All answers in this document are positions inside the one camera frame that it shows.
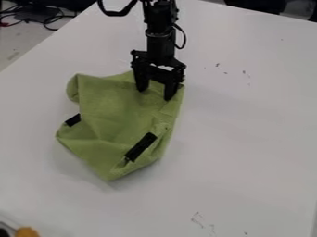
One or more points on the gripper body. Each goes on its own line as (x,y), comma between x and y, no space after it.
(160,49)

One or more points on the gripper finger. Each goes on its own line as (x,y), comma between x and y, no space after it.
(171,90)
(142,81)

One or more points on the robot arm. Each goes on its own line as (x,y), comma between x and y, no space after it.
(159,15)

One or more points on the green cloth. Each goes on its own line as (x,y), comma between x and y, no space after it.
(119,123)

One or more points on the yellow toy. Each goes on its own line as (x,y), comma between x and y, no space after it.
(26,232)

